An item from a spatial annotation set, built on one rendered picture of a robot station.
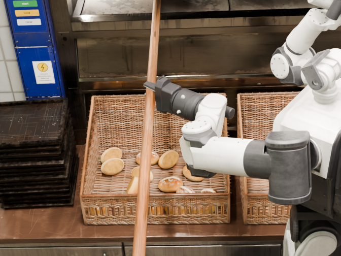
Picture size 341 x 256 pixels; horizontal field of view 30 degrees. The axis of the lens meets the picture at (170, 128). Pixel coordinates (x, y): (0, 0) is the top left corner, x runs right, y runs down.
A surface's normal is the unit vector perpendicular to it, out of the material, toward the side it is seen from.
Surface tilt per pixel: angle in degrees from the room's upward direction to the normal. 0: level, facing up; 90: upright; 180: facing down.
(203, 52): 70
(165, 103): 90
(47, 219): 0
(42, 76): 90
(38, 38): 90
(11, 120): 0
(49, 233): 0
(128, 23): 90
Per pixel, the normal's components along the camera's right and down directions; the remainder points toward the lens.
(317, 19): 0.33, -0.50
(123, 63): -0.04, 0.30
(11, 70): -0.03, 0.61
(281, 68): -0.82, 0.27
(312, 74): -0.61, 0.50
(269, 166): -0.65, 0.20
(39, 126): -0.05, -0.79
